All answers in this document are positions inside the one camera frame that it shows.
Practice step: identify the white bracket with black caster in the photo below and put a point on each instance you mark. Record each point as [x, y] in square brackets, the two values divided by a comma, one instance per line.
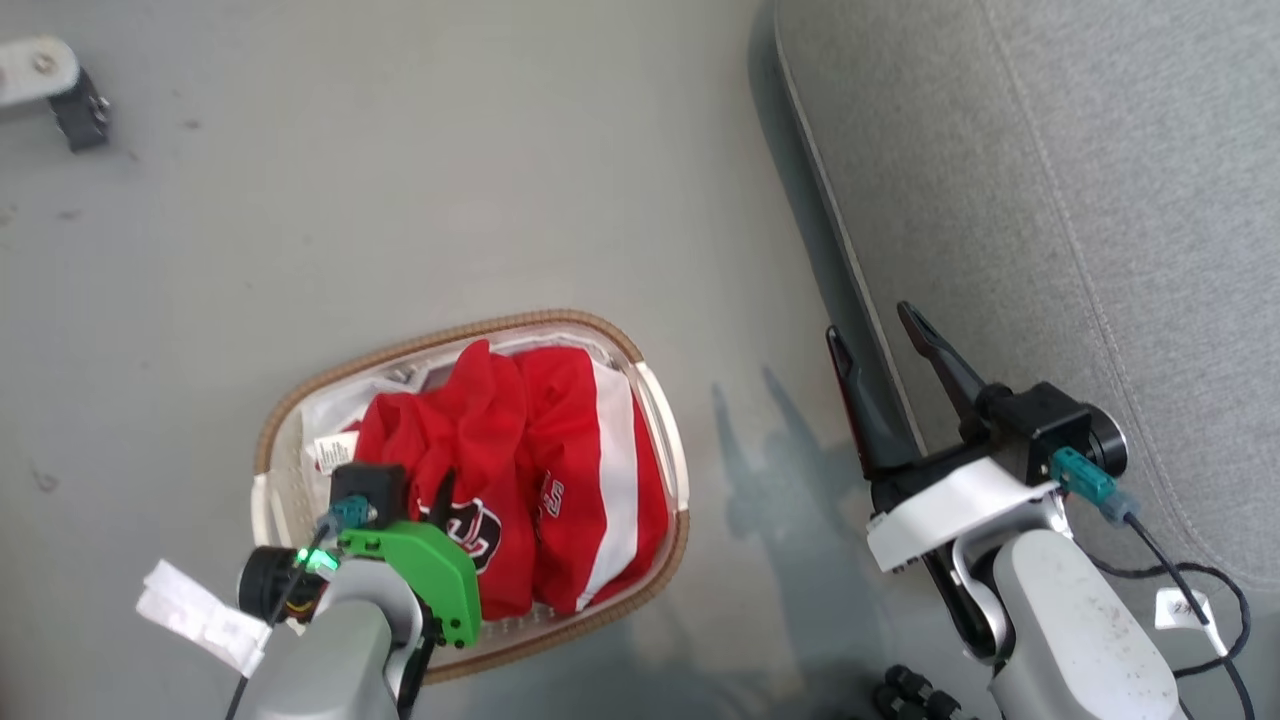
[45, 80]

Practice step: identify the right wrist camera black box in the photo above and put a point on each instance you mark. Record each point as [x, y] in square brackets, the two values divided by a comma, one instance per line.
[1050, 425]

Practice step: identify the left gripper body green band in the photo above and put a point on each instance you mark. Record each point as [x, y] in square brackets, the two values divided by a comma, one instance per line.
[435, 570]

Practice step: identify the white basket with woven rim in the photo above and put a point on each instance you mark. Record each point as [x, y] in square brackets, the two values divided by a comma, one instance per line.
[655, 440]

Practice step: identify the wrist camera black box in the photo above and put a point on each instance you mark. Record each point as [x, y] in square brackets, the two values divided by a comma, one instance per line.
[368, 487]
[1050, 425]

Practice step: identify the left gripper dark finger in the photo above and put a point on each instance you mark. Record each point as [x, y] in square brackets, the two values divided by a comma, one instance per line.
[443, 497]

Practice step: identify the black knobs on robot base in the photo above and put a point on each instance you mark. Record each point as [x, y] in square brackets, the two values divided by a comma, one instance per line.
[905, 690]

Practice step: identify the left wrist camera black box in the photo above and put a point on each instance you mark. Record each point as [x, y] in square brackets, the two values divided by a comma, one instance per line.
[368, 487]

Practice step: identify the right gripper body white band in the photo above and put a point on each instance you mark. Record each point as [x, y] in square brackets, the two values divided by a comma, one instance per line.
[950, 505]

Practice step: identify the white paper tag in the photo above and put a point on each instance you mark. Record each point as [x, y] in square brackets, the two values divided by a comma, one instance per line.
[195, 612]

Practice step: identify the grey fabric sofa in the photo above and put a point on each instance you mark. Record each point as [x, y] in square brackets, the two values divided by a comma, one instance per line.
[1050, 200]

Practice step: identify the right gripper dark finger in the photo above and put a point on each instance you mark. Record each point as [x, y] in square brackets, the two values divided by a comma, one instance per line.
[945, 365]
[862, 410]

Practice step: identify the red and white jersey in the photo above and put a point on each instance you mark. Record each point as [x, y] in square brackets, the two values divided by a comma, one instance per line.
[560, 470]

